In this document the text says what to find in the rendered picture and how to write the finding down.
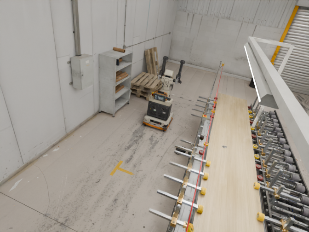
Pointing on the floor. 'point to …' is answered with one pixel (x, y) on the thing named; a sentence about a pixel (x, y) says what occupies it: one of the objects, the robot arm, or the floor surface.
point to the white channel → (284, 98)
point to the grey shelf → (103, 71)
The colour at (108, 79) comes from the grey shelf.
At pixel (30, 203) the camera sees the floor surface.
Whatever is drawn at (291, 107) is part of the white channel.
